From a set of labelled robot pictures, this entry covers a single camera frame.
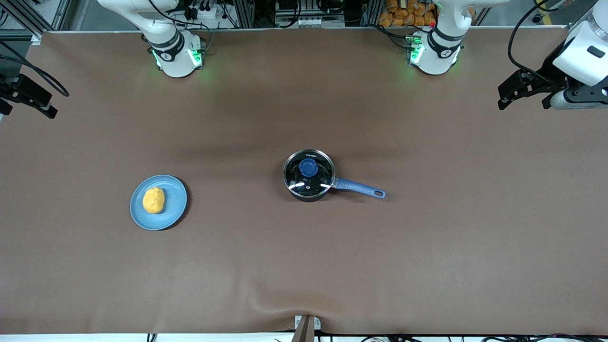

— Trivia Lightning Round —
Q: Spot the glass lid with blue knob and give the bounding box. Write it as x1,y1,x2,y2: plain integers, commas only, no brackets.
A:
283,149,336,198

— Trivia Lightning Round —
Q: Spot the blue round plate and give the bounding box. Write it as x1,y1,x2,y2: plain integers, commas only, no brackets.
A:
130,174,189,231

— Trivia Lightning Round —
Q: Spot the white power strip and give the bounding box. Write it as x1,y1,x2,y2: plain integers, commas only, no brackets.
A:
186,4,220,20

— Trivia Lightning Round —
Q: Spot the grey metal table bracket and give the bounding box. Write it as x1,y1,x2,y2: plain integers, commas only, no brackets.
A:
294,314,322,342

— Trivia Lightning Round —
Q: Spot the yellow potato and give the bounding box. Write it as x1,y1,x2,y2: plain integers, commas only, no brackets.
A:
142,187,166,215

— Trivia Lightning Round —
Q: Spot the black pot with blue handle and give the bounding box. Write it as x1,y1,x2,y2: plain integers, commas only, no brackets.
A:
283,149,386,203

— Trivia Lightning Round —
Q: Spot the aluminium frame profile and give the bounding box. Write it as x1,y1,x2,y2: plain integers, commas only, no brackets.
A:
0,0,76,33

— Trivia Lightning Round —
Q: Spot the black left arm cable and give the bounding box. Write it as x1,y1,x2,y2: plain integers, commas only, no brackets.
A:
507,0,573,85

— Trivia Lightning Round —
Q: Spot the pile of orange items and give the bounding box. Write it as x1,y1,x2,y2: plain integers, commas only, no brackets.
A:
378,0,437,28

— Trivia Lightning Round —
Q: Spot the brown table cover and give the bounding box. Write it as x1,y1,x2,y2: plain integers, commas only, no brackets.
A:
0,26,608,336

